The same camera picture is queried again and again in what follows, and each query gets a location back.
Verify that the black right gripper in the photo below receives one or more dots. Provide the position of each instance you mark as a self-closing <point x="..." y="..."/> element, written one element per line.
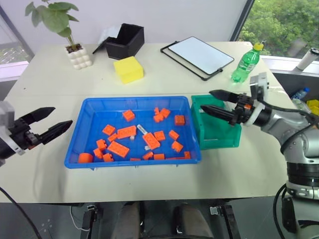
<point x="243" y="107"/>

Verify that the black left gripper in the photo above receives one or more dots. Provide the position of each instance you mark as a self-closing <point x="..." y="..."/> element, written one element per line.
<point x="23" y="134"/>

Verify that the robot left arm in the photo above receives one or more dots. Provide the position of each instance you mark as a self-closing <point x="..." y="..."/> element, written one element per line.
<point x="3" y="149"/>

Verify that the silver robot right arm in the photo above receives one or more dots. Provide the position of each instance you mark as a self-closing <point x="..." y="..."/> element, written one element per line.
<point x="296" y="139"/>

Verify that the green plastic bin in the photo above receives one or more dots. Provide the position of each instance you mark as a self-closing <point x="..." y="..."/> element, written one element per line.
<point x="219" y="139"/>

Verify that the yellow sponge block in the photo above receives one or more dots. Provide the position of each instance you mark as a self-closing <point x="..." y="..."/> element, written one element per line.
<point x="128" y="69"/>

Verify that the black box with open lid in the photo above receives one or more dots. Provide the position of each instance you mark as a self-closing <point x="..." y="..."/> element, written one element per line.
<point x="124" y="44"/>

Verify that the blue plastic tray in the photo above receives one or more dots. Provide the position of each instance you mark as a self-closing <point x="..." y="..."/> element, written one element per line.
<point x="74" y="149"/>

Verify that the green plastic soda bottle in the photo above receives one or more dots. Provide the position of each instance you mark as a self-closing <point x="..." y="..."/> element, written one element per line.
<point x="245" y="64"/>

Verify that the orange cylinder block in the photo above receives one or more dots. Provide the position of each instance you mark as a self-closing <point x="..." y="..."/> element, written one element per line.
<point x="85" y="157"/>

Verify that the black-framed whiteboard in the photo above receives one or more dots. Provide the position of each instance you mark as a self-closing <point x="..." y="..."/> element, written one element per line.
<point x="199" y="56"/>

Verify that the small orange building block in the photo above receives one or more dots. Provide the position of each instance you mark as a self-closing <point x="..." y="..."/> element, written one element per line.
<point x="156" y="110"/>

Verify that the grey bin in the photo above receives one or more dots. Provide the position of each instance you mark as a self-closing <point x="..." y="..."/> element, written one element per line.
<point x="286" y="82"/>

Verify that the white bubble plant pot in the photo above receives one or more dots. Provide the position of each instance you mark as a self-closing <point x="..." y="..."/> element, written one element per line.
<point x="79" y="58"/>

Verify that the long orange building block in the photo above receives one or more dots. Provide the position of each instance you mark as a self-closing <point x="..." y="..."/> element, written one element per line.
<point x="151" y="141"/>
<point x="126" y="132"/>
<point x="118" y="148"/>

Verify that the clear water bottle blue label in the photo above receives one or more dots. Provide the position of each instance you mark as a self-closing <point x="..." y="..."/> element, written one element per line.
<point x="300" y="93"/>

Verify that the yellow plastic object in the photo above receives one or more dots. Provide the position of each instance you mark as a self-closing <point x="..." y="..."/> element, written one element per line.
<point x="313" y="106"/>

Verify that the white cylinder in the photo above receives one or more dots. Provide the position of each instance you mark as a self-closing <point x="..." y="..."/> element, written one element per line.
<point x="307" y="58"/>

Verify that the green leafy plant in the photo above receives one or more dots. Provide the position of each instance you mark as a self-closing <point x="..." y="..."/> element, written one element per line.
<point x="54" y="17"/>

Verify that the dark rounded shape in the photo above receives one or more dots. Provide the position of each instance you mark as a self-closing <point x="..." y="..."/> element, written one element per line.
<point x="192" y="221"/>

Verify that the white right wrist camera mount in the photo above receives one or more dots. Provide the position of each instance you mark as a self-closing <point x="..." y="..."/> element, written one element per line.
<point x="258" y="84"/>

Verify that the black window post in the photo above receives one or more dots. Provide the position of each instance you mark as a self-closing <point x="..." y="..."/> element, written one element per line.
<point x="243" y="18"/>

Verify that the grey window post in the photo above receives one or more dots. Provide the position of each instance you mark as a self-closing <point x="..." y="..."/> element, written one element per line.
<point x="17" y="32"/>

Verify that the black table bracket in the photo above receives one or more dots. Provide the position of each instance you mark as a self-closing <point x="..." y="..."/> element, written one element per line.
<point x="88" y="219"/>
<point x="229" y="221"/>

